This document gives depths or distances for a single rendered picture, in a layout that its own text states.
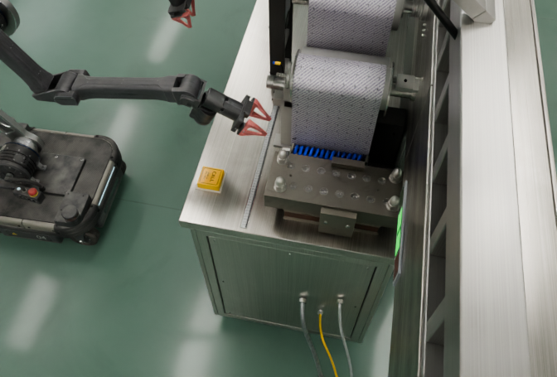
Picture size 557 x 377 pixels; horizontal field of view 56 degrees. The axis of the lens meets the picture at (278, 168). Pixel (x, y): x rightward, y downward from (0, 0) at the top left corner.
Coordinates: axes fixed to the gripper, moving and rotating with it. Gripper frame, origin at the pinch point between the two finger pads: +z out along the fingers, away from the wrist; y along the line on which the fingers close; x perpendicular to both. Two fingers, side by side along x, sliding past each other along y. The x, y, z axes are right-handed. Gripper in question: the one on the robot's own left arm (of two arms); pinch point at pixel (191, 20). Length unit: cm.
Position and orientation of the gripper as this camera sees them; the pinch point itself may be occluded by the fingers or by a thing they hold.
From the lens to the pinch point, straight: 200.1
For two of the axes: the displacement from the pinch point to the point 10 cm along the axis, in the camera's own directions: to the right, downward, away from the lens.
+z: 3.4, 5.1, 7.9
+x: -9.3, 0.5, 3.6
